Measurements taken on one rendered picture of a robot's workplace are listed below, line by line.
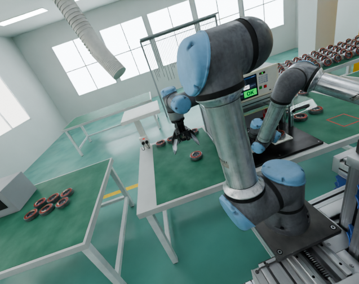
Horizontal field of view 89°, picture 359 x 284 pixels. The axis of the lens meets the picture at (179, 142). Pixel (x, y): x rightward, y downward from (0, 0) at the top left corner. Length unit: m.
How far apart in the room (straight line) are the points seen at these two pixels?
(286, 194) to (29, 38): 8.36
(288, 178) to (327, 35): 5.06
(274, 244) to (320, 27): 4.99
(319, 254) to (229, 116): 0.56
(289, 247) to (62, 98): 8.24
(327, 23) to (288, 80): 4.56
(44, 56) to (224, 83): 8.08
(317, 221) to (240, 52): 0.61
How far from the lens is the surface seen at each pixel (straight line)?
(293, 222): 0.73
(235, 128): 0.44
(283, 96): 0.98
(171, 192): 1.41
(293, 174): 0.62
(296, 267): 0.79
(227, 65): 0.40
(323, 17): 5.42
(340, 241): 0.90
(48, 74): 8.40
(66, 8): 2.19
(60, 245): 1.63
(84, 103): 8.23
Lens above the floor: 1.68
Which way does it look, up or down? 28 degrees down
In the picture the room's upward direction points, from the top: 19 degrees counter-clockwise
